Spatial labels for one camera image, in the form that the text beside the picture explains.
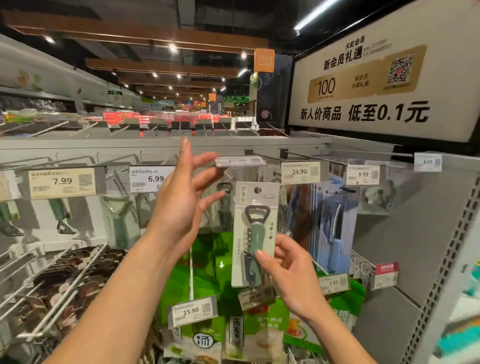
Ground white promo sign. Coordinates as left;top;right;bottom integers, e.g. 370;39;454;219
288;0;480;145

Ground orange aisle number sign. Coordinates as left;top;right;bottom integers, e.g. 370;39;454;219
252;48;277;75

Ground person's left hand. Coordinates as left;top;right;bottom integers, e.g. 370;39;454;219
144;137;228;261

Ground group of green packets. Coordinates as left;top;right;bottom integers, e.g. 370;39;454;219
156;231;370;364

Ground person's left forearm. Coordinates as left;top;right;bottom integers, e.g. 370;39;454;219
43;232;181;364

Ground green peeler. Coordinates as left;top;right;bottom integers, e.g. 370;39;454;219
230;180;282;290

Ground black chalkboard pillar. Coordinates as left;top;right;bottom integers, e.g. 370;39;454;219
253;54;295;130

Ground kitchen tools display rack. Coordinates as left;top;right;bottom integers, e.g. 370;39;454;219
0;127;480;364

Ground person's right hand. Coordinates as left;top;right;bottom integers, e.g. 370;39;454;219
254;232;333;325

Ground blue card packets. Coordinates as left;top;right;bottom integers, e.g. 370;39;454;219
287;182;363;276

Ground round steel cutter packet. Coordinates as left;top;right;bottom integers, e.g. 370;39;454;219
357;180;400;216

